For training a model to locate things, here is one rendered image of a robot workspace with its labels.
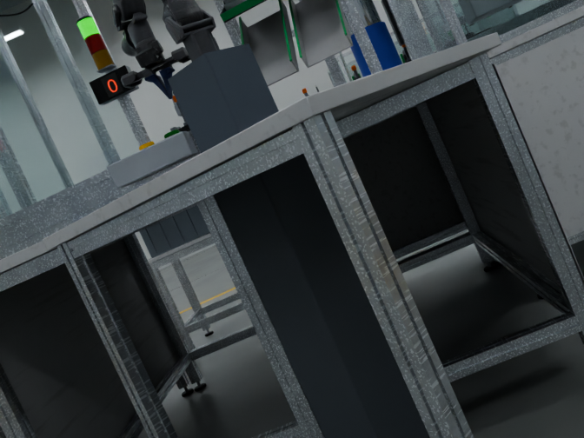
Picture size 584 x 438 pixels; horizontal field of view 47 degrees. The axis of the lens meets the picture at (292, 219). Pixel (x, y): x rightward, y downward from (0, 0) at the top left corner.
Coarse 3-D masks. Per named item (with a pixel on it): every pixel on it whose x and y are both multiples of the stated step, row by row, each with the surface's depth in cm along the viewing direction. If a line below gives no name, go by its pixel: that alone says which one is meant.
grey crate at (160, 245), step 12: (180, 216) 377; (192, 216) 376; (156, 228) 379; (168, 228) 378; (180, 228) 378; (192, 228) 377; (204, 228) 377; (144, 240) 380; (156, 240) 380; (168, 240) 379; (180, 240) 379; (192, 240) 378; (156, 252) 380
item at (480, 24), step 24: (432, 0) 250; (456, 0) 231; (480, 0) 230; (504, 0) 229; (528, 0) 229; (552, 0) 228; (576, 0) 227; (432, 24) 269; (480, 24) 231; (504, 24) 230
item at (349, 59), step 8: (424, 24) 1027; (432, 40) 1029; (400, 48) 1027; (432, 48) 1029; (344, 56) 1024; (352, 56) 1024; (400, 56) 1028; (352, 64) 1025; (352, 72) 1026; (360, 72) 1026
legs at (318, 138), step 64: (320, 128) 98; (192, 192) 121; (256, 192) 139; (320, 192) 148; (64, 256) 157; (256, 256) 146; (320, 256) 143; (384, 256) 101; (320, 320) 140; (384, 320) 102; (128, 384) 159; (320, 384) 147; (384, 384) 147; (448, 384) 104
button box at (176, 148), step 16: (160, 144) 160; (176, 144) 160; (192, 144) 164; (128, 160) 161; (144, 160) 161; (160, 160) 161; (176, 160) 161; (112, 176) 162; (128, 176) 162; (144, 176) 164
